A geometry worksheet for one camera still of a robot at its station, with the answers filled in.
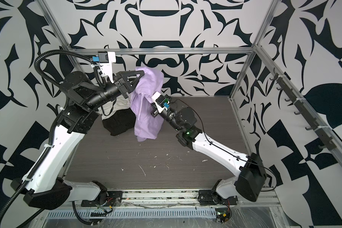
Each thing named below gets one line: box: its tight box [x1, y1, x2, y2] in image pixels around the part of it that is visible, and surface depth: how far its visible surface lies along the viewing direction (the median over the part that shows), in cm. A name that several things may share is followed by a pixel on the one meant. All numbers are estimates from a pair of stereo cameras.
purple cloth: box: [130, 66, 165, 143], surface depth 55 cm
